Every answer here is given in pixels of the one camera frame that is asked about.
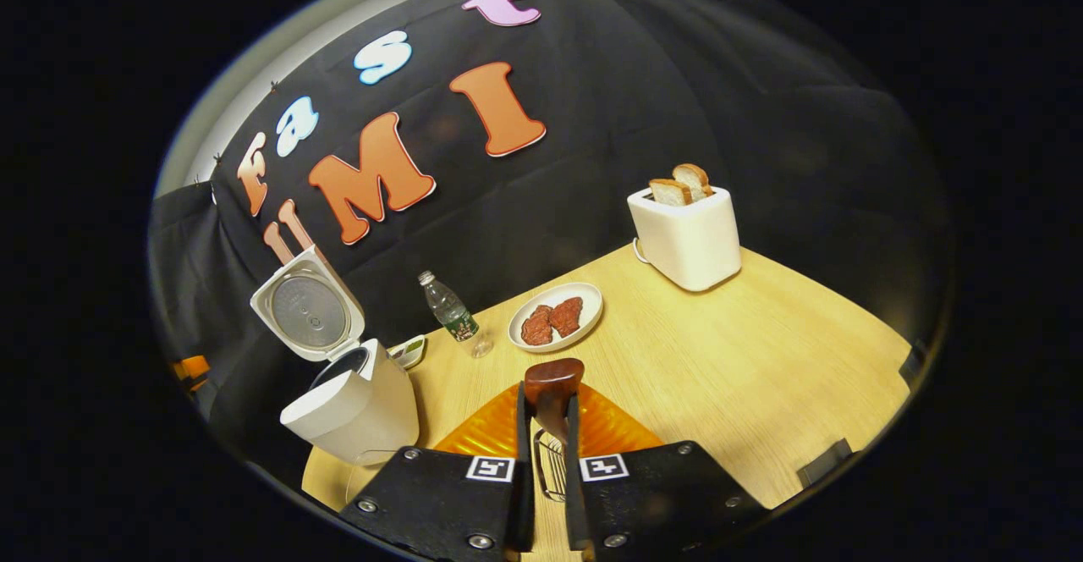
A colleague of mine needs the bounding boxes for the white rice cooker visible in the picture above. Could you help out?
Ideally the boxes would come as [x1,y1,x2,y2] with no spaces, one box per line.
[250,245,421,467]

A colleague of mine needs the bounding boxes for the white toaster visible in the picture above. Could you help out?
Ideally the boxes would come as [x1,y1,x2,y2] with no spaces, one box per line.
[627,185,743,293]

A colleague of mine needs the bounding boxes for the clear plastic water bottle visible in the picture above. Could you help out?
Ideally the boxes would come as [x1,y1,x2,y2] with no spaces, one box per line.
[417,270,494,360]

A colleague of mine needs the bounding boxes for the brown wooden spoon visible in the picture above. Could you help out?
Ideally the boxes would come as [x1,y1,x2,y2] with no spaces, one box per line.
[523,357,586,444]

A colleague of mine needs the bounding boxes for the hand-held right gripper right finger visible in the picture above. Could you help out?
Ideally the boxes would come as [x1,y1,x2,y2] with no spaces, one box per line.
[565,383,767,561]

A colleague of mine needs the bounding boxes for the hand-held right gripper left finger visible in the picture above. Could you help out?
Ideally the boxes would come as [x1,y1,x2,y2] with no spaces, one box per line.
[338,381,536,559]

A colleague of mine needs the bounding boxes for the black backdrop cloth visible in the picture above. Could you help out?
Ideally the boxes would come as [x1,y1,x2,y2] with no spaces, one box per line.
[146,0,957,478]

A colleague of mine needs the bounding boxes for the small white dish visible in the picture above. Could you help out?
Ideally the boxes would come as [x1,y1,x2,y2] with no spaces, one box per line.
[389,333,428,371]

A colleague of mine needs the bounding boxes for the white round plate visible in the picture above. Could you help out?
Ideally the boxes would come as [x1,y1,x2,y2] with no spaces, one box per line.
[508,282,605,354]

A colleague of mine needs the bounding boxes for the red-brown meat piece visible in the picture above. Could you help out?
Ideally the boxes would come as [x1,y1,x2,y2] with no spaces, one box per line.
[520,305,555,347]
[550,295,585,339]

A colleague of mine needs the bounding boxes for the row of small cloth clips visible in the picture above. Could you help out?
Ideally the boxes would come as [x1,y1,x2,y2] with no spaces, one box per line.
[190,0,589,190]

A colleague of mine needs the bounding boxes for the metal wire chopstick holder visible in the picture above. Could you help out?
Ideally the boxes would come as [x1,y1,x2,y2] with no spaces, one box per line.
[533,428,569,504]

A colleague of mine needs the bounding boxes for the black table bracket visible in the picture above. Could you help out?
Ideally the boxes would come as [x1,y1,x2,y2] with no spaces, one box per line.
[795,438,854,488]
[899,340,928,389]

